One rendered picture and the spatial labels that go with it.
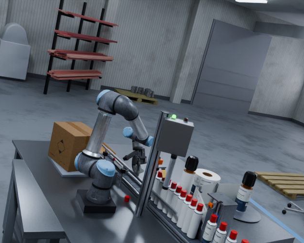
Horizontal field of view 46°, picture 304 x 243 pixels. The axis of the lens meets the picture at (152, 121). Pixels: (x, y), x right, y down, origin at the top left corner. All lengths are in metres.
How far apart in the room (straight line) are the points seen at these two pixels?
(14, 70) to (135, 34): 3.69
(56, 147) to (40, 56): 7.76
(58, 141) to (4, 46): 6.82
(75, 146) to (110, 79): 8.44
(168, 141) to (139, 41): 9.09
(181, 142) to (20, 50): 7.69
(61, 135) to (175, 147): 0.95
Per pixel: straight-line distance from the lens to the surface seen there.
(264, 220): 2.68
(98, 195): 2.18
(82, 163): 2.22
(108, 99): 2.15
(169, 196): 2.23
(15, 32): 9.38
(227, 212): 2.02
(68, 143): 2.57
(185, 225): 2.12
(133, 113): 2.13
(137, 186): 2.54
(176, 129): 2.01
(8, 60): 9.41
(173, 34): 11.45
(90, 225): 2.07
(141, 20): 10.98
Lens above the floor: 1.90
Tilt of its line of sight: 13 degrees down
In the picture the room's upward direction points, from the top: 14 degrees clockwise
